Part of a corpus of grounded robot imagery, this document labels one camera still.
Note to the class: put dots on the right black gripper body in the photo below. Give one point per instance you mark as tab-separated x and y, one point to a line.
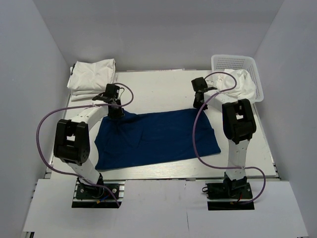
196	104

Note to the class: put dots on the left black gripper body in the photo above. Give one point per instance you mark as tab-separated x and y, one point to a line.
117	114

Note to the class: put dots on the blue t shirt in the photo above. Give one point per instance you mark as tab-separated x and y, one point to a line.
146	139

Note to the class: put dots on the white t shirt stack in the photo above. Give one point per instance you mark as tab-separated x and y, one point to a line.
89	79

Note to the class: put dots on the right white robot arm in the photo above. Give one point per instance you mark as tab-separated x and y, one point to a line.
238	126

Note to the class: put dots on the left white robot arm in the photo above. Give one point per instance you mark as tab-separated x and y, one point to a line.
72	141

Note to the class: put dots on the white plastic basket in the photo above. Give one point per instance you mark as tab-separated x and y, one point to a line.
221	62

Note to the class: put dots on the crumpled white t shirt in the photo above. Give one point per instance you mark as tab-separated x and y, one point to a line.
244	89

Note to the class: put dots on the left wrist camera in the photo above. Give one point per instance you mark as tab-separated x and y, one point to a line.
111	94

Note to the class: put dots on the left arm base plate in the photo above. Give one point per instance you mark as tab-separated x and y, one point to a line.
97	198

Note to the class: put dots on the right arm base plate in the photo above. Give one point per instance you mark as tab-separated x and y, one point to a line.
219	199

